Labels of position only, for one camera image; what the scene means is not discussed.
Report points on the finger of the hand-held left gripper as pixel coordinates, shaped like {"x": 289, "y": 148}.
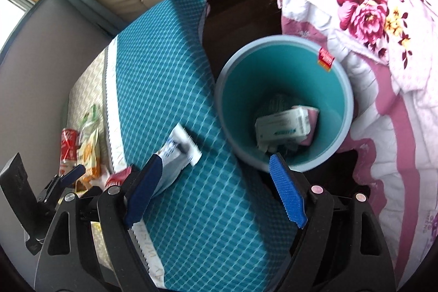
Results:
{"x": 73, "y": 172}

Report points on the white blue wrapper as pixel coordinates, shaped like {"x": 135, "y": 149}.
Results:
{"x": 178, "y": 148}

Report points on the teal plastic bin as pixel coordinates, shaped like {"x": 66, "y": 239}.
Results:
{"x": 273, "y": 73}

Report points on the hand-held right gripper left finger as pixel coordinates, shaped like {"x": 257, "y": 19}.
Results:
{"x": 140, "y": 196}

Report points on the white tissue packet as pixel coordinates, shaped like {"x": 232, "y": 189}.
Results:
{"x": 284, "y": 126}

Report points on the window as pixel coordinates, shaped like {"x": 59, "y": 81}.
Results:
{"x": 10, "y": 11}

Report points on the pink packet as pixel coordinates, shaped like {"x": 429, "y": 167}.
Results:
{"x": 313, "y": 127}

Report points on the yellow cake packet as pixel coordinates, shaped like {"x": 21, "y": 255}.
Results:
{"x": 89, "y": 151}

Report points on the pink white quilt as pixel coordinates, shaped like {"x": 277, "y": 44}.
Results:
{"x": 386, "y": 114}

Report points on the red white wrapper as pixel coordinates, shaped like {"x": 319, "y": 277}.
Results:
{"x": 118, "y": 177}

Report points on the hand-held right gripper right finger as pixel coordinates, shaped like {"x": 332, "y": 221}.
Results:
{"x": 287, "y": 189}

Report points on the green snack wrapper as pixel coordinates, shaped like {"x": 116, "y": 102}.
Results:
{"x": 89, "y": 119}

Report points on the teal checked tablecloth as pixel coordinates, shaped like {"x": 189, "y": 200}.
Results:
{"x": 164, "y": 73}

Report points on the red soda can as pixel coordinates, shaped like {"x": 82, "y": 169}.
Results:
{"x": 68, "y": 148}

